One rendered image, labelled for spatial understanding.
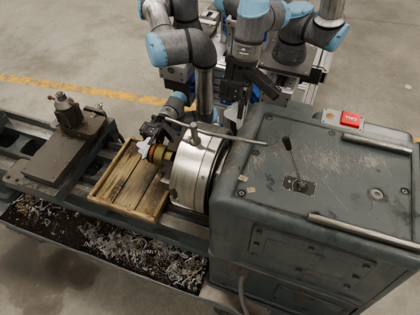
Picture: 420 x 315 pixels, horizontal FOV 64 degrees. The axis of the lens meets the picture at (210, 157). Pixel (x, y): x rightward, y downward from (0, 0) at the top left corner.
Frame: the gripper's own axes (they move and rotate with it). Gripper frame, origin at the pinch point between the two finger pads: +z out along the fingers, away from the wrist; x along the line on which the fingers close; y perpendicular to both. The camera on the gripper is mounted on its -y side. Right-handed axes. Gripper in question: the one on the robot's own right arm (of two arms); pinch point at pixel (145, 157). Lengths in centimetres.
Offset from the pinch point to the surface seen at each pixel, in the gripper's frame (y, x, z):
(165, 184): -13.3, 2.8, 9.9
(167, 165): -10.3, 2.4, 2.3
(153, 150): -2.5, 2.7, -1.9
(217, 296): -37, -55, 22
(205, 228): -26.7, -22.1, 8.6
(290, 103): -45, 17, -28
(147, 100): 87, -107, -131
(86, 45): 190, -106, -186
